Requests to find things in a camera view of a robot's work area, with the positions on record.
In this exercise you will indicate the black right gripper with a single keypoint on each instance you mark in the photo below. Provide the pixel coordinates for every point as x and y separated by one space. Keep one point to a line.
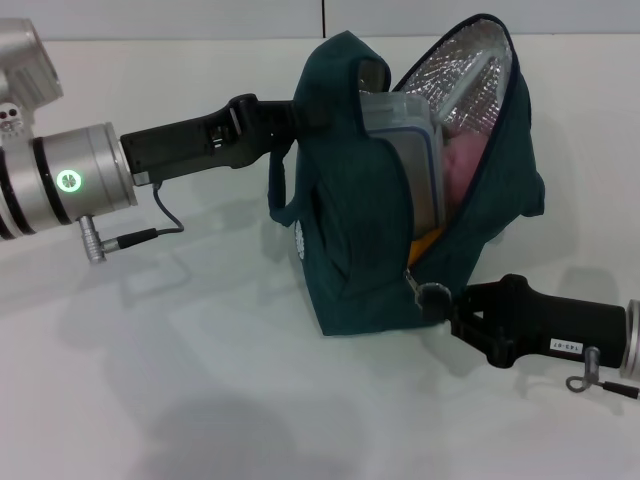
565 325

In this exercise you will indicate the clear blue-rimmed food container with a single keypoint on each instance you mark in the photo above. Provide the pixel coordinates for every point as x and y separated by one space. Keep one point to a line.
420 170

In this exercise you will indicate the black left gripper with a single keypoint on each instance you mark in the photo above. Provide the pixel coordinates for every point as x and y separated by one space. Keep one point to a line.
180 147

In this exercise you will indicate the dark teal insulated lunch bag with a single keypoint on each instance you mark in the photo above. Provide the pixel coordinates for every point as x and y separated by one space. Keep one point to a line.
350 225

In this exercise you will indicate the pink peach toy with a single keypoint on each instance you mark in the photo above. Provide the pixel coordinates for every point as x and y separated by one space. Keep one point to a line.
465 160

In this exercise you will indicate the yellow banana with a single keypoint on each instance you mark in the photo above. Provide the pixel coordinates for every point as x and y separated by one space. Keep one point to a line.
422 247

